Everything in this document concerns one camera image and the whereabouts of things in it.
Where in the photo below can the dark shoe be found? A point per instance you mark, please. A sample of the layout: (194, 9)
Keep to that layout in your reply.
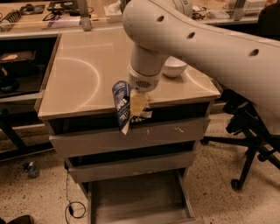
(24, 219)

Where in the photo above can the blue chip bag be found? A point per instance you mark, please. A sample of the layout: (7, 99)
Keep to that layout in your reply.
(121, 94)

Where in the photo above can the coiled soldering stand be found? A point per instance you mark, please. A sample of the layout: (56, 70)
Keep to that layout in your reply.
(9, 20)

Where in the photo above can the white tissue box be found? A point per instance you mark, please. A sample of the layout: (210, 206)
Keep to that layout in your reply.
(113, 12)

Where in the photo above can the white bowl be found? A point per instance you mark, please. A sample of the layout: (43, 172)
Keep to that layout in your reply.
(174, 67)

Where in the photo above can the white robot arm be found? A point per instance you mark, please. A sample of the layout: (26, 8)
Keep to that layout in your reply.
(247, 64)

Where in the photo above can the top grey drawer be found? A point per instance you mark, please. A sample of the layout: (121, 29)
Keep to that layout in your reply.
(140, 136)

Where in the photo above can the bottom grey open drawer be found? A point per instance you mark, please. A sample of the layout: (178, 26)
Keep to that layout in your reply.
(155, 198)

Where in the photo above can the black office chair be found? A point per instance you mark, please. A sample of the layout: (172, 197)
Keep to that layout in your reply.
(244, 116)

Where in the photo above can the white gripper with vent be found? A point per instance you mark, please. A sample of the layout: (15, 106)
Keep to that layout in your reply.
(143, 80)

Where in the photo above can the drawer cabinet with beige top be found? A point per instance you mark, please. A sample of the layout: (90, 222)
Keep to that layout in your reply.
(78, 95)

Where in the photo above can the middle grey drawer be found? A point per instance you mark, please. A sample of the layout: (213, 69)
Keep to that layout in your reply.
(132, 167)

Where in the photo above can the black tray on desk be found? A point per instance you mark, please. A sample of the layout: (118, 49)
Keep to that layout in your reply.
(66, 6)

